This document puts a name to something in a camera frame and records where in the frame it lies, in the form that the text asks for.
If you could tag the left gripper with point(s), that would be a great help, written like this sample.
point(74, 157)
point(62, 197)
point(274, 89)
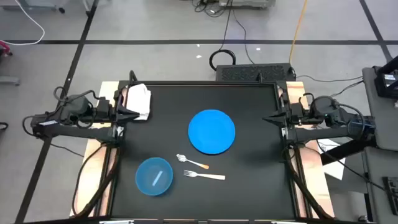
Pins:
point(107, 112)

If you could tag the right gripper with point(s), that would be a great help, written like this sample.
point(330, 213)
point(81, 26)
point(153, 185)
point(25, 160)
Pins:
point(294, 114)

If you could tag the blue plate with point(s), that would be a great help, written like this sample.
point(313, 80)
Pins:
point(211, 132)

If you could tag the light blue bowl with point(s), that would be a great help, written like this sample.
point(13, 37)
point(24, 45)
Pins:
point(154, 177)

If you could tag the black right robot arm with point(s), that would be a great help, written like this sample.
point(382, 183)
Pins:
point(320, 133)

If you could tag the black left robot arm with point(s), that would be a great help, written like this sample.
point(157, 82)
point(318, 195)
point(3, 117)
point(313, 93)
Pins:
point(77, 133)

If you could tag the folded white towel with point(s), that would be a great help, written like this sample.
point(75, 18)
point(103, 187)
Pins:
point(140, 96)

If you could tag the black computer case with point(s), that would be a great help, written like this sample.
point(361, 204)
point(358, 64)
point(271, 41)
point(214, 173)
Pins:
point(253, 73)

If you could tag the grey side bench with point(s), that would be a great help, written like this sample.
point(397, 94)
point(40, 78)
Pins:
point(384, 124)

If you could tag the black device on bench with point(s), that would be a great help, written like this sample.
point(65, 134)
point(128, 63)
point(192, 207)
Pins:
point(387, 82)

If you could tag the black keyboard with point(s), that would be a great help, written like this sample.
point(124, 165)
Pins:
point(392, 191)

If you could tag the red object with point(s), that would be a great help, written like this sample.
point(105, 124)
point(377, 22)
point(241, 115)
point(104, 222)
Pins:
point(4, 48)

